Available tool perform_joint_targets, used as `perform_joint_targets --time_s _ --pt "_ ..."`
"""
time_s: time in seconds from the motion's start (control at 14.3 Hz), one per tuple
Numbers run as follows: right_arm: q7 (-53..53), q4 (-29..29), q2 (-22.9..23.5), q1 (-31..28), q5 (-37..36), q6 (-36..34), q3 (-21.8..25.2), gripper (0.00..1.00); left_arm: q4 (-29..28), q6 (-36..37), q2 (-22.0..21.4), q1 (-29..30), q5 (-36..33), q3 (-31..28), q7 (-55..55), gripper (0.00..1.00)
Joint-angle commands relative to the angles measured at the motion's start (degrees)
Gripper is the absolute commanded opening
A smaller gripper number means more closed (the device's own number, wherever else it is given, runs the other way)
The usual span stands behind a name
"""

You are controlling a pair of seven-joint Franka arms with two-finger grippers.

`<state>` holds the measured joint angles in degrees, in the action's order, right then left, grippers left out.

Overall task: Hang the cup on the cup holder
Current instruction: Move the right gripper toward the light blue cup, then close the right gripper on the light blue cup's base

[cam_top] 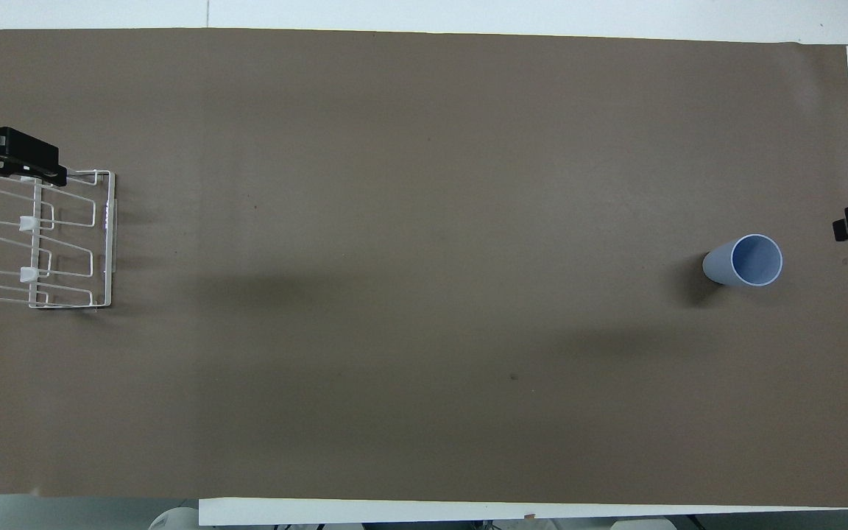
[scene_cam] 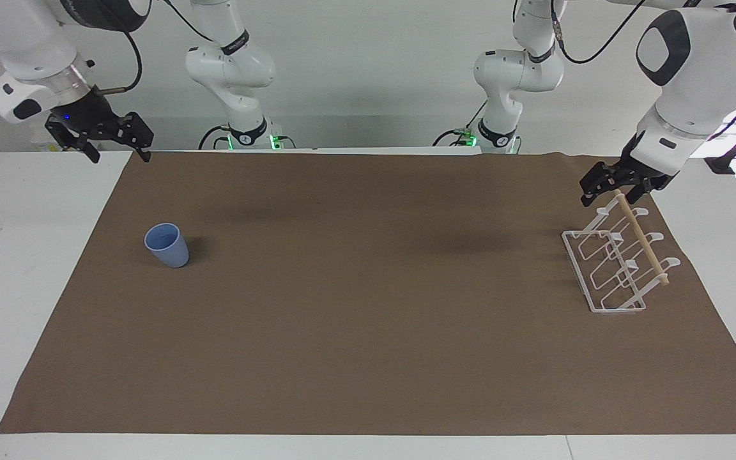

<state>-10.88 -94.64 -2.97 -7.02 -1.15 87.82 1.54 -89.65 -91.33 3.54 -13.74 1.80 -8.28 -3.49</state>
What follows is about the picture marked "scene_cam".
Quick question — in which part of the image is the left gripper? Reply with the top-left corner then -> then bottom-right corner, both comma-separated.
579,130 -> 677,207

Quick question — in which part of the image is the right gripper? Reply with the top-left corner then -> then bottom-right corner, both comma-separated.
44,88 -> 155,165

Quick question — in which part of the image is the blue plastic cup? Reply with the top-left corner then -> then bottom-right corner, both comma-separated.
144,222 -> 190,269

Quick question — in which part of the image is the white wire cup holder rack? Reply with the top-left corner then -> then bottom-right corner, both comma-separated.
561,188 -> 682,316

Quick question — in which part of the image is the black cable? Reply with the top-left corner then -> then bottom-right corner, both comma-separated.
162,0 -> 217,44
198,124 -> 234,151
431,126 -> 473,148
549,0 -> 648,66
95,26 -> 146,97

